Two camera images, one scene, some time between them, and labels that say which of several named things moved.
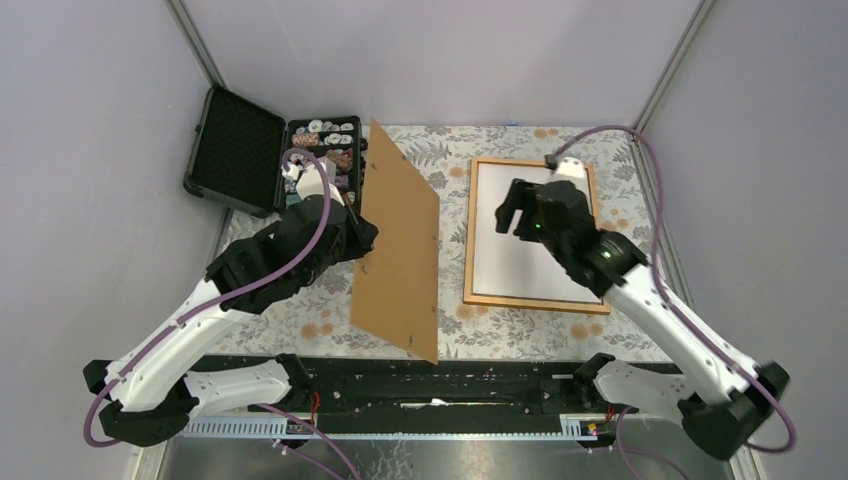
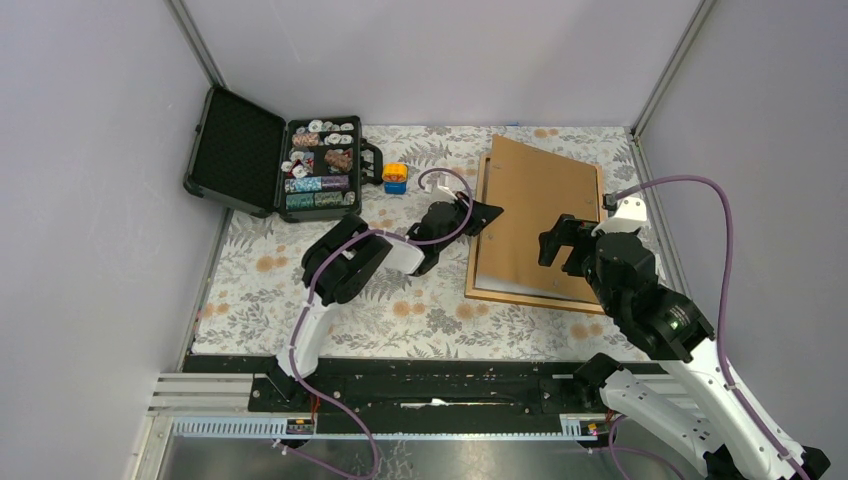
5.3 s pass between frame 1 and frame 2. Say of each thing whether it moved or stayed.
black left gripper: moved
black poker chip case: stayed
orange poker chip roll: stayed
